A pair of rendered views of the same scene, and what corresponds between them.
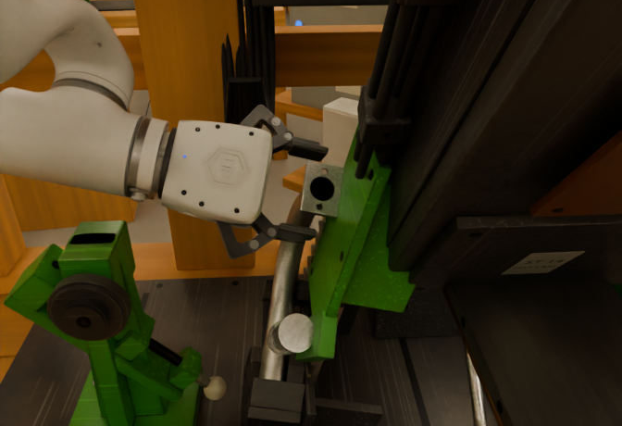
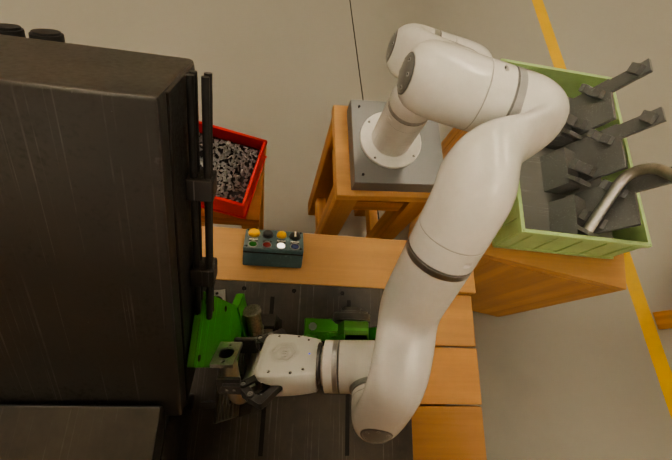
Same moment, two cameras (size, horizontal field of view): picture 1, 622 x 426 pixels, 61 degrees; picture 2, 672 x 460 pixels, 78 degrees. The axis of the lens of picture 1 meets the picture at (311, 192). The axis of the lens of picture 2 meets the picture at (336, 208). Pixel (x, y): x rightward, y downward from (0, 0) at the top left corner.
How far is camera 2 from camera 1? 70 cm
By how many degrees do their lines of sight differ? 82
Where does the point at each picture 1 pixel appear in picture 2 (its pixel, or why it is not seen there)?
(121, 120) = (347, 359)
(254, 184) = (268, 346)
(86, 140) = (363, 344)
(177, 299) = (324, 446)
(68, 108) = not seen: hidden behind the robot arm
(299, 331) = (250, 310)
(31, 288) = not seen: hidden behind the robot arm
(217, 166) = (289, 352)
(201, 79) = not seen: outside the picture
